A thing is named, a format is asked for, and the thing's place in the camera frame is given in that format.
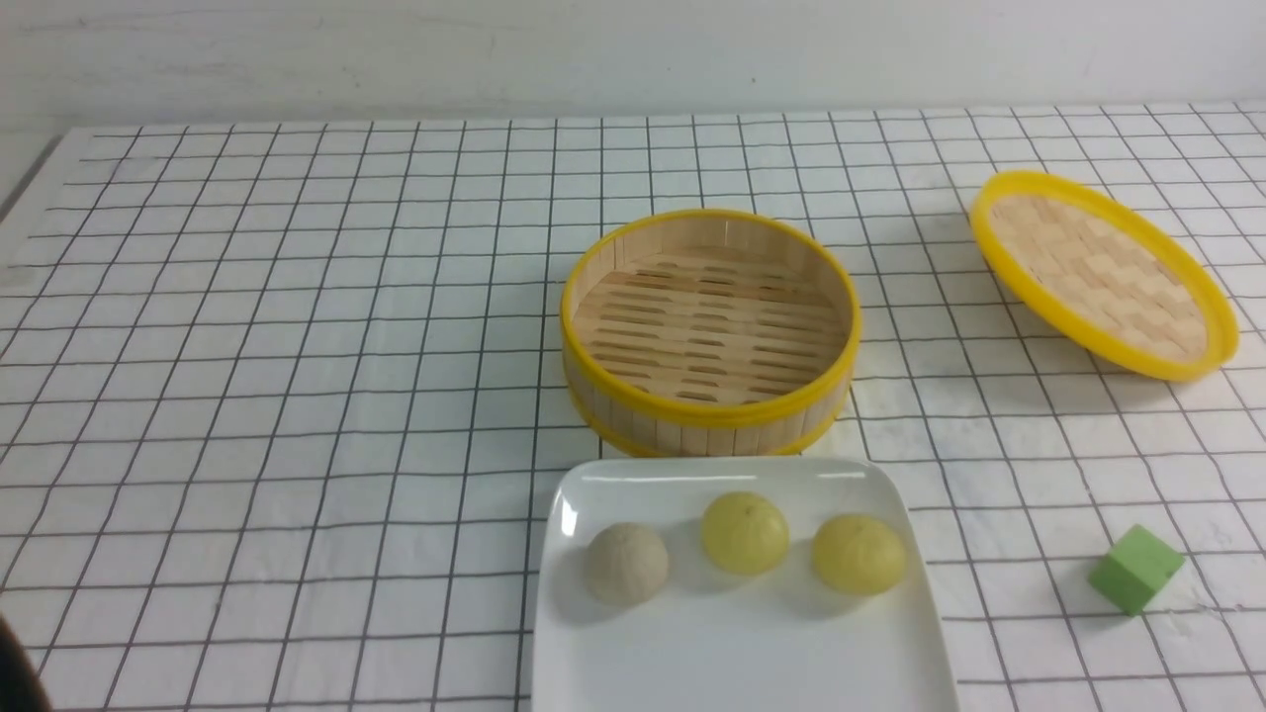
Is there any white square plate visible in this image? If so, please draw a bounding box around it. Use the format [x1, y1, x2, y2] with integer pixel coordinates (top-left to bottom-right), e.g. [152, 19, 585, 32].
[532, 456, 961, 711]

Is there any yellow steamed bun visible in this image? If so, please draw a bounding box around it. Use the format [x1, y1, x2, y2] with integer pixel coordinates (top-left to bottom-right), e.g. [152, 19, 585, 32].
[700, 492, 790, 576]
[812, 514, 908, 595]

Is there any bamboo steamer lid yellow rim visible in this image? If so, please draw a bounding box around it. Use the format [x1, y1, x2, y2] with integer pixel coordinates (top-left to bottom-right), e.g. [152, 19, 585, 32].
[968, 171, 1239, 383]

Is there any white grid tablecloth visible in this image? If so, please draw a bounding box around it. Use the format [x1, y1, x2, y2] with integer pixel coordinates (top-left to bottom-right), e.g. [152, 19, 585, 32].
[1, 103, 1265, 711]

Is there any yellow steamed bun front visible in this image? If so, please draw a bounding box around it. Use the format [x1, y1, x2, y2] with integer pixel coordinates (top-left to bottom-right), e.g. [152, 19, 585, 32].
[700, 492, 790, 576]

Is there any white steamed bun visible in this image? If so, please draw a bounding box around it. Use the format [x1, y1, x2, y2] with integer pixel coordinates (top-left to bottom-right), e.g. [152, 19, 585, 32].
[584, 522, 671, 607]

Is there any bamboo steamer basket yellow rim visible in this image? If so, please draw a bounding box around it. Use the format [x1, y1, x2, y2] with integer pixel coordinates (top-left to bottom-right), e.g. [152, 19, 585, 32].
[560, 209, 862, 457]

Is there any yellow steamed bun back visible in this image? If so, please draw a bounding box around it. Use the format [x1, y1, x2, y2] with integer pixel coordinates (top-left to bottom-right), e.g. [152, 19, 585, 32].
[812, 514, 908, 595]

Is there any green foam cube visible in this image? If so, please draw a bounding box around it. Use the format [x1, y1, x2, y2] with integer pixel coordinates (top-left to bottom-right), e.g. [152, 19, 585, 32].
[1087, 524, 1185, 617]

